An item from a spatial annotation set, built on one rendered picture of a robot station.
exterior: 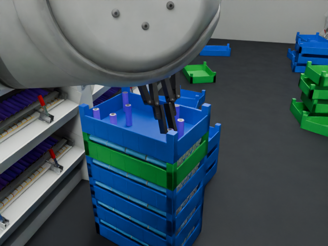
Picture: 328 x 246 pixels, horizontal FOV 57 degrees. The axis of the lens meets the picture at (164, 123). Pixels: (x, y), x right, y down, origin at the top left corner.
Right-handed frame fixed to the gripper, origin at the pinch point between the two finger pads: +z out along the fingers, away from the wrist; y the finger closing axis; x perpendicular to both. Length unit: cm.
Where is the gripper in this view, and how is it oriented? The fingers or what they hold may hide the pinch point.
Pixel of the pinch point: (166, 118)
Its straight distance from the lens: 73.4
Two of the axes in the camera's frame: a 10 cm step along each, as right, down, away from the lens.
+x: -4.2, 0.0, 9.1
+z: 2.0, 9.8, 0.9
